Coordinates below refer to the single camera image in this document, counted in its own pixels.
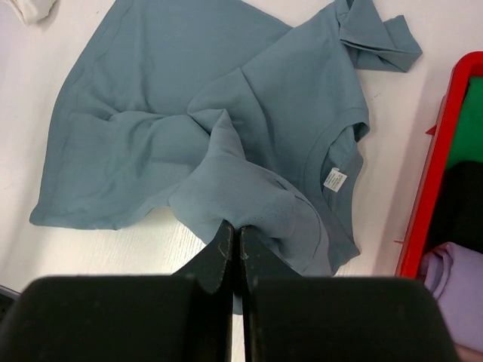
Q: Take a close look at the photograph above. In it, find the rolled green t-shirt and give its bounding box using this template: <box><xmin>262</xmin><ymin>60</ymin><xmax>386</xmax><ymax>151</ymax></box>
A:
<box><xmin>446</xmin><ymin>77</ymin><xmax>482</xmax><ymax>169</ymax></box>

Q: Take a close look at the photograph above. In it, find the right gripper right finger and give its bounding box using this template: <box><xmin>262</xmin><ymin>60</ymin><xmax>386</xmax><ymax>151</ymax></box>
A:
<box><xmin>239</xmin><ymin>227</ymin><xmax>303</xmax><ymax>361</ymax></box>

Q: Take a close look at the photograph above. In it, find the blue-grey t-shirt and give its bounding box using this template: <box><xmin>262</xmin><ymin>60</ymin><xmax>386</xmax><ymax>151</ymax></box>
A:
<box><xmin>29</xmin><ymin>1</ymin><xmax>422</xmax><ymax>276</ymax></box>

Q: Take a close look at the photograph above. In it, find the red plastic bin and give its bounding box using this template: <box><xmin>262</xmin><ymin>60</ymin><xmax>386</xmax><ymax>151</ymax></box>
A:
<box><xmin>395</xmin><ymin>51</ymin><xmax>482</xmax><ymax>278</ymax></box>

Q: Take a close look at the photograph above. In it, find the rolled black t-shirt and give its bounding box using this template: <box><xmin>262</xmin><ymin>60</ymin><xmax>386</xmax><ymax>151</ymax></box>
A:
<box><xmin>427</xmin><ymin>161</ymin><xmax>482</xmax><ymax>253</ymax></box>

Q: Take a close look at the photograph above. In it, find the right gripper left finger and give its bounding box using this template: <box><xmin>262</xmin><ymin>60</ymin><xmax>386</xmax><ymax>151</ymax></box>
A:
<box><xmin>174</xmin><ymin>221</ymin><xmax>233</xmax><ymax>361</ymax></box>

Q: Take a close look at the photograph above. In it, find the cream white t-shirt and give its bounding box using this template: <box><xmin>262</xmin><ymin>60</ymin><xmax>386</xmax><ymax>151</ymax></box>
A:
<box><xmin>4</xmin><ymin>0</ymin><xmax>57</xmax><ymax>26</ymax></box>

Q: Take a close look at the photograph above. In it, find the rolled lavender t-shirt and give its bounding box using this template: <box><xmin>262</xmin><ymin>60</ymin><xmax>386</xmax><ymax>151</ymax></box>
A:
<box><xmin>417</xmin><ymin>242</ymin><xmax>482</xmax><ymax>352</ymax></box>

